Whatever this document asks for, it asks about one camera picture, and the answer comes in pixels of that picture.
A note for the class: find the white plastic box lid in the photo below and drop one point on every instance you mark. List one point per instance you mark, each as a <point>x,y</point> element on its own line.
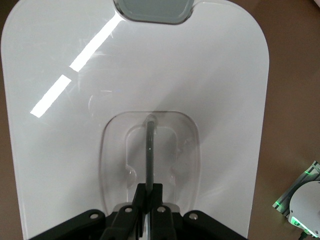
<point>175,75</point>

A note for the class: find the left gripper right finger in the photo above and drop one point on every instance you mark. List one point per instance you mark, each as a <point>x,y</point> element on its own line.
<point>161,222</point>

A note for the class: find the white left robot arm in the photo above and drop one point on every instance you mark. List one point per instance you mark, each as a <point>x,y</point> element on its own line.
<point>307,200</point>

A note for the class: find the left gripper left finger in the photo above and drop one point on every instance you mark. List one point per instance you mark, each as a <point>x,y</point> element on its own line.
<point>130,220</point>

